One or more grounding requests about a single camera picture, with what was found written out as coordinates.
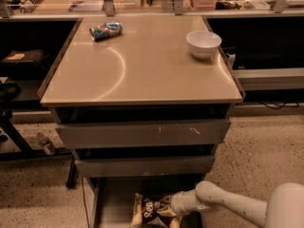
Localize white ceramic bowl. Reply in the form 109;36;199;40
186;30;221;59

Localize black metal table leg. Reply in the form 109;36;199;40
0;111;79;190

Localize grey top drawer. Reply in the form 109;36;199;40
56;119;231;149

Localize black cable on floor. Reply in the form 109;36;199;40
257;101;300;110

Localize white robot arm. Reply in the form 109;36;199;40
170;181;304;228

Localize grey middle drawer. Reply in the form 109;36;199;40
75;156;215;178

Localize brown sea salt chip bag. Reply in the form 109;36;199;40
130;193;182;228

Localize grey drawer cabinet with counter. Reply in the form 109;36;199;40
37;14;246;228

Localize crushed blue soda can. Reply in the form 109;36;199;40
89;21;123;42

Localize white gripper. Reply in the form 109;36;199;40
170;189;202;216

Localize grey open bottom drawer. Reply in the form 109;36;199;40
92;174;202;228

